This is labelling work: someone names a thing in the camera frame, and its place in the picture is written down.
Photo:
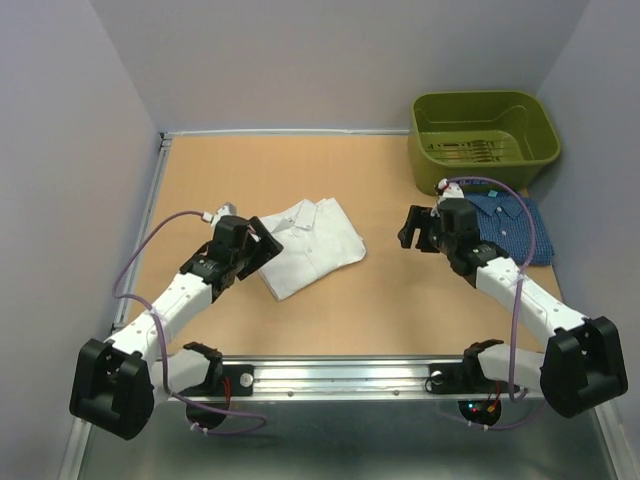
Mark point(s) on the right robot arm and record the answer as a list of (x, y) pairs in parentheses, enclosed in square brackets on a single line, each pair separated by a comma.
[(581, 363)]

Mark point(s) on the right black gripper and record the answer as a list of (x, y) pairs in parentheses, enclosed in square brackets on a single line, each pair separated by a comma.
[(421, 217)]

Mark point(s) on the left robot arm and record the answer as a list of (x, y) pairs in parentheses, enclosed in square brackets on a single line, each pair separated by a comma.
[(120, 380)]

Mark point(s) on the blue checked shirt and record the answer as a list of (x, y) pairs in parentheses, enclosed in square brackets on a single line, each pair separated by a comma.
[(502, 220)]

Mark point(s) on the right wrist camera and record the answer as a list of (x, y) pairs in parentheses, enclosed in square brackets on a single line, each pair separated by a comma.
[(447, 189)]

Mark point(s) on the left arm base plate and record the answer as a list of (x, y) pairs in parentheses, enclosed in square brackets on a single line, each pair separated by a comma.
[(234, 380)]

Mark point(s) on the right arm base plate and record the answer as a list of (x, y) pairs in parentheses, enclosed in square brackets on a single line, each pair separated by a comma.
[(451, 378)]

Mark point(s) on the white long sleeve shirt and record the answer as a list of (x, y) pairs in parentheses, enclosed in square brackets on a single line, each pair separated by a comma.
[(318, 238)]

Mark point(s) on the aluminium side rail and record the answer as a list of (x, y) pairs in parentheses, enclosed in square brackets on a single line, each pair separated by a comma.
[(130, 278)]

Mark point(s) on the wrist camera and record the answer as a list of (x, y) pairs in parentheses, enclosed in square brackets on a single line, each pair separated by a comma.
[(227, 209), (447, 189)]

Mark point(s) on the aluminium front rail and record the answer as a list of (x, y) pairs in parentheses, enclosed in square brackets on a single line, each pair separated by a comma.
[(358, 378)]

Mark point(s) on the green plastic tub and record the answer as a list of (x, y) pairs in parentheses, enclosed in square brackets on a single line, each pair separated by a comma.
[(505, 135)]

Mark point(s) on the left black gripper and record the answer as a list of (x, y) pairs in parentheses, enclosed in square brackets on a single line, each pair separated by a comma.
[(264, 248)]

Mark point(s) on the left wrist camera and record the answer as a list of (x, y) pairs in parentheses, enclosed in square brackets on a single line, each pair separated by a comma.
[(227, 209)]

